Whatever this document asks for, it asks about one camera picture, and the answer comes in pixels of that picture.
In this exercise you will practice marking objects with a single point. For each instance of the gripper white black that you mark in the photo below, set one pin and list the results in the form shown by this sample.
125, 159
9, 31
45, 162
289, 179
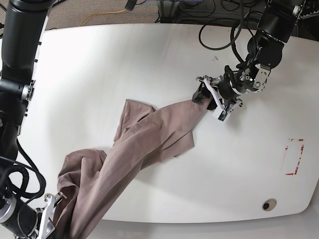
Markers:
223, 100
46, 228

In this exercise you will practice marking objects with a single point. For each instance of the mauve brown T-shirt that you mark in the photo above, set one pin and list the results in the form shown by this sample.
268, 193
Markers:
93, 179

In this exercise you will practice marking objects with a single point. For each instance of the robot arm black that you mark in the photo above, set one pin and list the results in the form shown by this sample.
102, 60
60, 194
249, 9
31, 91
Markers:
265, 49
20, 180

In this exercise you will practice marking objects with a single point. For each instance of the red tape rectangle marker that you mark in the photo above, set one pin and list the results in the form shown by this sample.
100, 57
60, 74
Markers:
292, 156

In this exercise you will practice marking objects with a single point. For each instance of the right table cable grommet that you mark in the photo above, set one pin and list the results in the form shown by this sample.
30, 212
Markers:
269, 205

